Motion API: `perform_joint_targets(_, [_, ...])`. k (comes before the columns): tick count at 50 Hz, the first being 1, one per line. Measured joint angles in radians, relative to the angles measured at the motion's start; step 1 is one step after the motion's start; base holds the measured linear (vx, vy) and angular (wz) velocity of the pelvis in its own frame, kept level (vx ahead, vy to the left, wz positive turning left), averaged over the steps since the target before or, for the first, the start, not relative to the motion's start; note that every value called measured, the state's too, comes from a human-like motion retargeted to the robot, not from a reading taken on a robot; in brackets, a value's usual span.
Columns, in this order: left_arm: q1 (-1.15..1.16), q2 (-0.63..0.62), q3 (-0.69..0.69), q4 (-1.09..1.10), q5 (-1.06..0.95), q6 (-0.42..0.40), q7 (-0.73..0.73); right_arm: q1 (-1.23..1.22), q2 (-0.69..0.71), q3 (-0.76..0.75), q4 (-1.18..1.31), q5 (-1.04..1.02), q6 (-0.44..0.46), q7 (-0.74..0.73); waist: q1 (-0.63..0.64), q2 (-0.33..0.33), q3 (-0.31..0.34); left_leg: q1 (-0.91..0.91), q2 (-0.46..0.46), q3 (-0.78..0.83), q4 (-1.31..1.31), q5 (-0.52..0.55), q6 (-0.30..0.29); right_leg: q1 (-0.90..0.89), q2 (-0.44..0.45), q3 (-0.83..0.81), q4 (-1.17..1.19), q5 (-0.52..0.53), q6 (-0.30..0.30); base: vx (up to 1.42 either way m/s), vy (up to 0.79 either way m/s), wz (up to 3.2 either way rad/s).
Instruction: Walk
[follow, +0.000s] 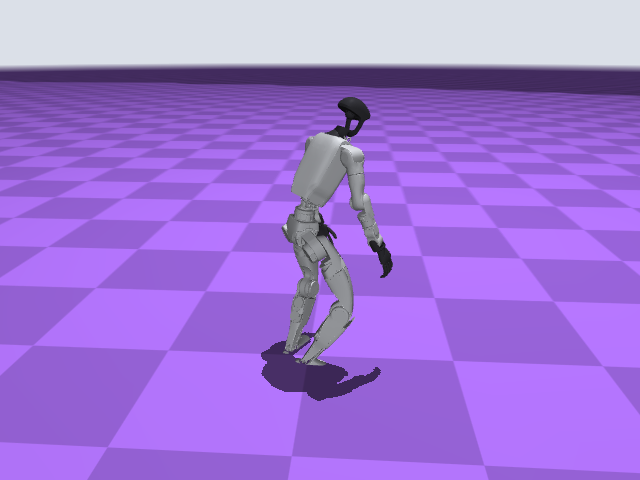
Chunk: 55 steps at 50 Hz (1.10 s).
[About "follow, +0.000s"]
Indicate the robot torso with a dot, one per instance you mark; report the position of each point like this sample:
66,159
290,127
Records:
319,174

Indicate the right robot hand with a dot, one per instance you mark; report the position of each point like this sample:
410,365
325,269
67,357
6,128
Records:
384,257

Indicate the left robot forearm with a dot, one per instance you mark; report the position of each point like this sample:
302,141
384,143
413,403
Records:
317,217

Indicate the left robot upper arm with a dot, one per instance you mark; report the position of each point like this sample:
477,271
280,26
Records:
308,142

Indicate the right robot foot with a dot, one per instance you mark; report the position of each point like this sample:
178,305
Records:
314,362

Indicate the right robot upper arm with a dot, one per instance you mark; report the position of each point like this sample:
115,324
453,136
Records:
353,159

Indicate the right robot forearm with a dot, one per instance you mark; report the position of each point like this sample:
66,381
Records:
369,225

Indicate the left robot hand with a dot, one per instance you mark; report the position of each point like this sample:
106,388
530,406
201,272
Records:
324,230

